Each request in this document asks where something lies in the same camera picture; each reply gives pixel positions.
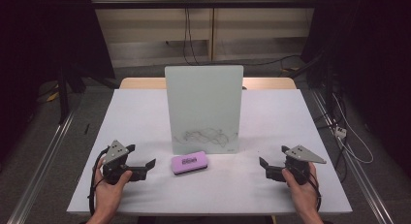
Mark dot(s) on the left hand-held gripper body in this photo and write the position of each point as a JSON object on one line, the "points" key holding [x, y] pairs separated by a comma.
{"points": [[113, 153]]}

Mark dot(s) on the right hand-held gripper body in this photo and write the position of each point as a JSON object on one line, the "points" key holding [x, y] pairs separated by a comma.
{"points": [[299, 162]]}

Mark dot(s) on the purple whiteboard eraser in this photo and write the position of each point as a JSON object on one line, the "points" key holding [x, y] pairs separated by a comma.
{"points": [[189, 162]]}

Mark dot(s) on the person's right hand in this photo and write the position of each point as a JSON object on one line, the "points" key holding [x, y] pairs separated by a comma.
{"points": [[302, 195]]}

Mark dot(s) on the person's left hand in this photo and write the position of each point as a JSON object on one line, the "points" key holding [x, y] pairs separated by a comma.
{"points": [[108, 195]]}

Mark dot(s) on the white table mat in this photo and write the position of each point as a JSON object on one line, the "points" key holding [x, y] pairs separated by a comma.
{"points": [[129, 127]]}

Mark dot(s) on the small black floor piece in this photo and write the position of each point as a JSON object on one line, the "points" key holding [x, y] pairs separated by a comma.
{"points": [[87, 128]]}

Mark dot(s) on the white power strip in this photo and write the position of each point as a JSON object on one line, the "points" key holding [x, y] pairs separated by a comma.
{"points": [[340, 132]]}

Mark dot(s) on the wooden table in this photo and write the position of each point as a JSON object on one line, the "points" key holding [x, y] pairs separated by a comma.
{"points": [[142, 83]]}

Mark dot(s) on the black metal stand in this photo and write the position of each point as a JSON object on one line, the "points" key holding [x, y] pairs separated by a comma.
{"points": [[64, 98]]}

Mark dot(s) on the upright glass whiteboard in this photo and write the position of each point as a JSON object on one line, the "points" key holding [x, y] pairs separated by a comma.
{"points": [[203, 107]]}

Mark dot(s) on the black curtain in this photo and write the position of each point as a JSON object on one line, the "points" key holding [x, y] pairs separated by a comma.
{"points": [[371, 39], [38, 36]]}

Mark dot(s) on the black horizontal bar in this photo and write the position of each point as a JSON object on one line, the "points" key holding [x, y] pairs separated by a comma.
{"points": [[206, 4]]}

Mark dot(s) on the metal floor rail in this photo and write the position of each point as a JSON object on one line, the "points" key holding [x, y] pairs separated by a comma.
{"points": [[42, 172], [358, 178]]}

